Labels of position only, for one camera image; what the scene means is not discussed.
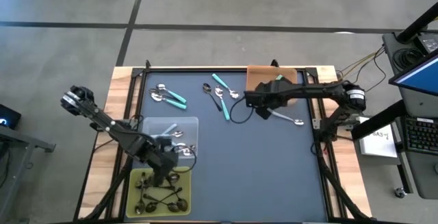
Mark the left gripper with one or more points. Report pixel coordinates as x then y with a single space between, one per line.
161 160

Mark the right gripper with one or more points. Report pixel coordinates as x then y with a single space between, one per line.
275 94

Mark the large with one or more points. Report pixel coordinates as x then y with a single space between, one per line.
174 178

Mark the orange plastic bin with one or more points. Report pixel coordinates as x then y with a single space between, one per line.
255 76

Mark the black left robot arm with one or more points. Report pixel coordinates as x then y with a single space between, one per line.
102 123

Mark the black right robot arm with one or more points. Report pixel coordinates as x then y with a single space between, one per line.
318 90

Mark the yellow plastic bin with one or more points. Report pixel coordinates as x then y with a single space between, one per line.
131 196

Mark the dark blue table mat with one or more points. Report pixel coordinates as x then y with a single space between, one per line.
260 169

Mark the clear plastic bin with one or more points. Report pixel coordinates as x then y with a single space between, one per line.
188 124

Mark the black diagonal bar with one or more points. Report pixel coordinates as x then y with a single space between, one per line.
380 121

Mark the white paper sheet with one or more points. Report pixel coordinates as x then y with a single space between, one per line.
378 142

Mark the grey metal stand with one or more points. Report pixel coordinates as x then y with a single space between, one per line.
20 138

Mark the grey caster wheel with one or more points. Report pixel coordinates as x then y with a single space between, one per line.
399 192

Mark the black backlit keyboard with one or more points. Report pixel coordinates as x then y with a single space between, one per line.
422 135

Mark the monitor with blue screen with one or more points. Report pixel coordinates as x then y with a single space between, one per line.
421 76

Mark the grey equipment cart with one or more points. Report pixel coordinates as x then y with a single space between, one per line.
415 172

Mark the black device with blue light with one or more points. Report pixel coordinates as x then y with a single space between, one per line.
8 116

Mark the black power adapter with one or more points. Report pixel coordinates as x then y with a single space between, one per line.
427 42

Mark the black round pole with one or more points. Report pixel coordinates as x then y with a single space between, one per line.
419 23

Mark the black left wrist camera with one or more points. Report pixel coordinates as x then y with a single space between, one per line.
166 145

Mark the black frame clamp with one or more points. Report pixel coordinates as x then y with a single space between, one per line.
148 63
273 62

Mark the grey metal bracket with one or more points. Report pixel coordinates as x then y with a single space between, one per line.
316 123

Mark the black aluminium table frame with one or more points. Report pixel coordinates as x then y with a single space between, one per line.
205 69

